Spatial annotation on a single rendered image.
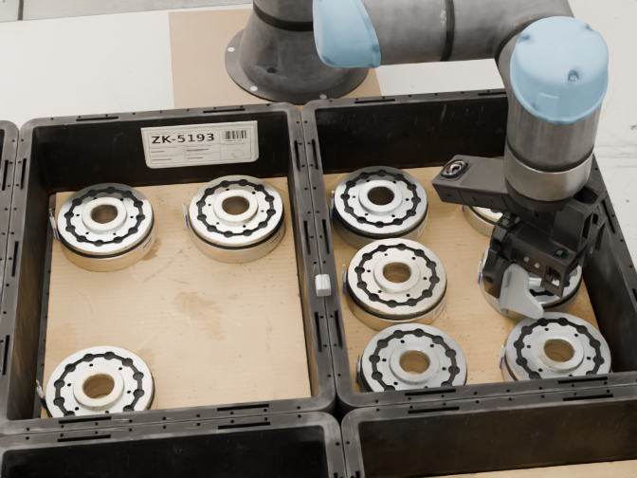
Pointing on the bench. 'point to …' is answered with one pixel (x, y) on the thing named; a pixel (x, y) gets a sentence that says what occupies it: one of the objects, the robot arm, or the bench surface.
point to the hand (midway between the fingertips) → (511, 287)
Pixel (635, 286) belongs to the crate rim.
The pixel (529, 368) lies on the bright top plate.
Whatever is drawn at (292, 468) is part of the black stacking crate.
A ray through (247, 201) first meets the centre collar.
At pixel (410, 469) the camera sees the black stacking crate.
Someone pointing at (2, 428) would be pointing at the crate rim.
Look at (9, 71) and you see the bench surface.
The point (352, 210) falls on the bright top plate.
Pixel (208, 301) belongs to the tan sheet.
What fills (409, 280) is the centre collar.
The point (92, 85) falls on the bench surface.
